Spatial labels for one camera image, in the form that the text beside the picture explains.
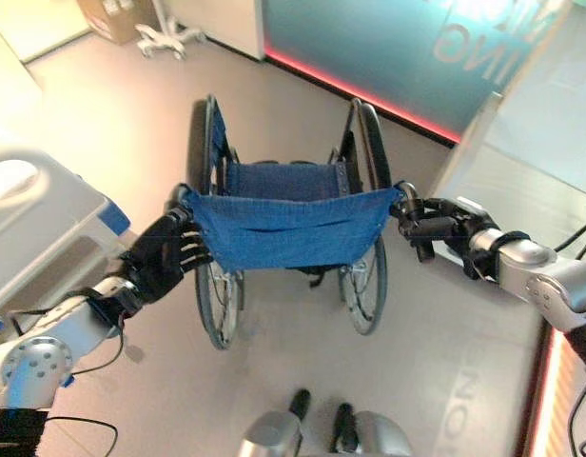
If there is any blue fabric wheelchair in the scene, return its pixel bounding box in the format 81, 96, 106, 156
166, 93, 418, 352

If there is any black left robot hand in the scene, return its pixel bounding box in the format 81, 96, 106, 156
120, 204, 213, 306

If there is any silver right robot leg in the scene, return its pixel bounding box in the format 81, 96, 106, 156
331, 402, 414, 457

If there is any brown cardboard box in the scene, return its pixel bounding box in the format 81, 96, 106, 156
76, 0, 154, 46

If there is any teal printed wall panel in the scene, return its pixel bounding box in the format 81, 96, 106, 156
262, 0, 573, 144

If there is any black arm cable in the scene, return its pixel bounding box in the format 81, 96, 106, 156
554, 221, 586, 261
35, 316, 130, 457

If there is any white cabinet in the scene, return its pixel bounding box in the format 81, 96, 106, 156
197, 0, 270, 62

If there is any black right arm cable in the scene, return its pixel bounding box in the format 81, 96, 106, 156
554, 221, 586, 261

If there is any white hospital bed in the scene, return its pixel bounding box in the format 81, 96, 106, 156
0, 26, 132, 329

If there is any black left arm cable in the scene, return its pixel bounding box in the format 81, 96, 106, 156
35, 316, 130, 457

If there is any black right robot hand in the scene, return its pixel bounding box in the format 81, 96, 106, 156
391, 181, 498, 263

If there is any white wheeled stand base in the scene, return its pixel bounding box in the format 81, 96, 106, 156
134, 0, 206, 61

